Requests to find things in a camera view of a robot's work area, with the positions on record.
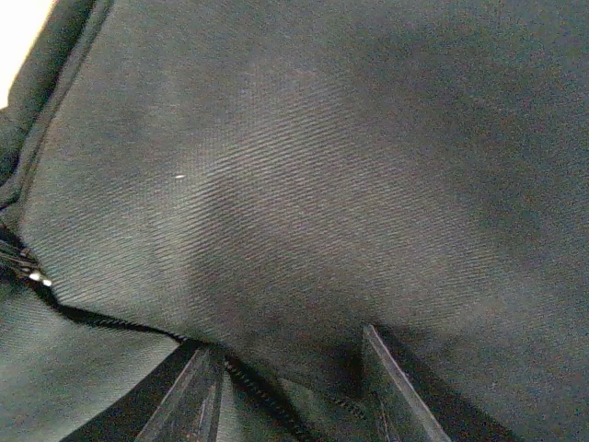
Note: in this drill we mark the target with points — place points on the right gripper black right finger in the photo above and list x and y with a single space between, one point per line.
407 402

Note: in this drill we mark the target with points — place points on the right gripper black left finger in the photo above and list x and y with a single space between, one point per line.
178 401

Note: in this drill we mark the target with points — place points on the black student bag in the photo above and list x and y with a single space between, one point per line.
266 178

